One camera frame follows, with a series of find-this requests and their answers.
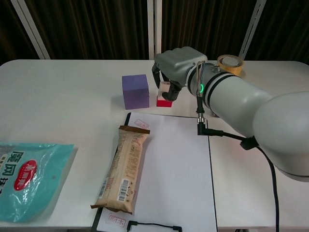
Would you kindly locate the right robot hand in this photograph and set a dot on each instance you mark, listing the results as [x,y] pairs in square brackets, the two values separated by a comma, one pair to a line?
[178,65]

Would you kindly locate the red and white stamp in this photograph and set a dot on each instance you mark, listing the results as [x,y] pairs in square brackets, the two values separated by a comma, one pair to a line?
[164,103]

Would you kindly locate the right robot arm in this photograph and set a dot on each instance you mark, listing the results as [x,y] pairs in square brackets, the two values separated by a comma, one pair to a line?
[241,104]

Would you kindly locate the dark brown curtain panel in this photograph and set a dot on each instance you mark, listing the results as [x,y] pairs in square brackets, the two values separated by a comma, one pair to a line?
[287,29]
[205,24]
[96,29]
[12,33]

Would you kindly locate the purple foam block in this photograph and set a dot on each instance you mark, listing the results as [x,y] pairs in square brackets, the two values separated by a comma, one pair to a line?
[135,91]

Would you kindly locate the yellow tape roll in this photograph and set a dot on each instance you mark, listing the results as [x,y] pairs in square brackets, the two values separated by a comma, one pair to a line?
[235,68]

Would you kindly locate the white paper sheet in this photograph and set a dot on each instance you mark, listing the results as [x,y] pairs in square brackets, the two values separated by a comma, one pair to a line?
[173,169]

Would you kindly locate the black clipboard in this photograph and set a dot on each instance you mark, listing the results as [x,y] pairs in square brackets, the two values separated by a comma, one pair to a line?
[212,169]

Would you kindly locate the brown snack bar wrapper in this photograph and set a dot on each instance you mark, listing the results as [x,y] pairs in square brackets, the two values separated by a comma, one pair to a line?
[125,169]

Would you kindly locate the teal snack bag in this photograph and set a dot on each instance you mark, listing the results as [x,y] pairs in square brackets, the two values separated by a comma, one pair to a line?
[36,174]

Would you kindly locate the white metal frame post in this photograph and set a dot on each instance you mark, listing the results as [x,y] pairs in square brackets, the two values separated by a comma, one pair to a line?
[31,29]
[154,29]
[253,29]

